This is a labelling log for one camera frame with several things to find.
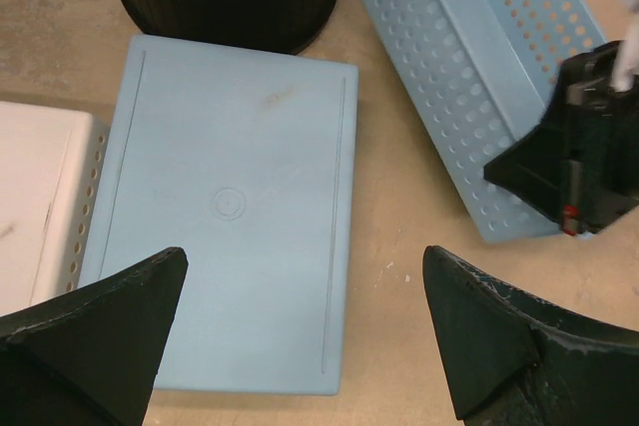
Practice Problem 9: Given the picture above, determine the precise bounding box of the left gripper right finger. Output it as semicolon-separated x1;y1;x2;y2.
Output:
422;245;638;425

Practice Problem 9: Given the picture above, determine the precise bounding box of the blue perforated plastic basket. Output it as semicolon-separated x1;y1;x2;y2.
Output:
80;35;358;395

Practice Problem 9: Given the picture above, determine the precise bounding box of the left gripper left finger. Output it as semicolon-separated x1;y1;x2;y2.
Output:
1;247;188;425

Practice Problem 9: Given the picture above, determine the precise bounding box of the white perforated plastic basket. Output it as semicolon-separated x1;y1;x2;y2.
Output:
0;101;109;314

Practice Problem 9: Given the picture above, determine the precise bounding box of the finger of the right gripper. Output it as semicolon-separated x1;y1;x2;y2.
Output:
484;54;614;235

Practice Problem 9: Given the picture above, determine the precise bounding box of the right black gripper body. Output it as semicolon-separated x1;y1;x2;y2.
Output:
596;40;638;232

